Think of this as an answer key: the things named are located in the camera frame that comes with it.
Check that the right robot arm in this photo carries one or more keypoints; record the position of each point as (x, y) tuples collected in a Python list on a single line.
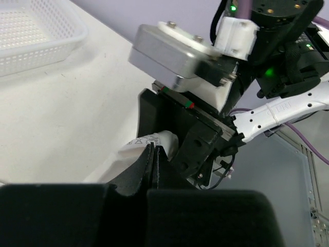
[(264, 66)]

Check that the aluminium rail frame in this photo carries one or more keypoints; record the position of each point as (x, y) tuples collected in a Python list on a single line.
[(318, 220)]

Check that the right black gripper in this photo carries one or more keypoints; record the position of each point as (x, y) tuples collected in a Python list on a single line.
[(200, 131)]

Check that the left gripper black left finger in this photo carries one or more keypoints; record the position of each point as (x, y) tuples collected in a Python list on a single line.
[(111, 214)]

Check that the white plastic basket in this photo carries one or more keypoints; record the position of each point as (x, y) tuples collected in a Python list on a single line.
[(38, 33)]

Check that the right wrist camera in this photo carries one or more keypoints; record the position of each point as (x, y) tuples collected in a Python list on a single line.
[(186, 63)]

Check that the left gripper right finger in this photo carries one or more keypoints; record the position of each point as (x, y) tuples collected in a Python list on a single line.
[(180, 214)]

